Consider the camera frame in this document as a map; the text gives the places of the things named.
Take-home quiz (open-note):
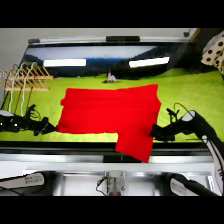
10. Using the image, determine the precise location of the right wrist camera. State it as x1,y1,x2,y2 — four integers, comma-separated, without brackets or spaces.
165,107,180,125

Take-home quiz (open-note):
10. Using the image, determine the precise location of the light wooden clothes hanger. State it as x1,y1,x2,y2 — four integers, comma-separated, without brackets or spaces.
6,63,54,82
0,68,50,92

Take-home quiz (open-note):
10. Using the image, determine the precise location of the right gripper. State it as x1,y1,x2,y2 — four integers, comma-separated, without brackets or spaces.
149,122,184,143

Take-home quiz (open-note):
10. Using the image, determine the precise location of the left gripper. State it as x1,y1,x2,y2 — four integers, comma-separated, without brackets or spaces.
32,117,58,137

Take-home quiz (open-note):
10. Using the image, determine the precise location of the cream black-dotted garment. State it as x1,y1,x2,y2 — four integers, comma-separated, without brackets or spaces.
200,30,224,75

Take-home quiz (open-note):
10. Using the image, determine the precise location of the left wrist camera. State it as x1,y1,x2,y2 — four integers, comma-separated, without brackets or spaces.
25,103,38,122

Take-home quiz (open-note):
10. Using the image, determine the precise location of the silver frame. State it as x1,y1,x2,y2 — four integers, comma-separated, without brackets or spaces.
0,151,224,197

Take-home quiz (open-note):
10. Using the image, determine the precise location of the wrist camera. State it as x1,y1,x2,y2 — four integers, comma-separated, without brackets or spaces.
165,107,180,125
25,103,38,122

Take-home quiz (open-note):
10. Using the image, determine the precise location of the black cable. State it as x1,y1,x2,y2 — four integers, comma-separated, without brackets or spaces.
173,101,190,118
95,176,108,197

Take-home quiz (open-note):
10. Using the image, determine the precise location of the red T-shirt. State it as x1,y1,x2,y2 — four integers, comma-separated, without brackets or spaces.
55,83,162,164

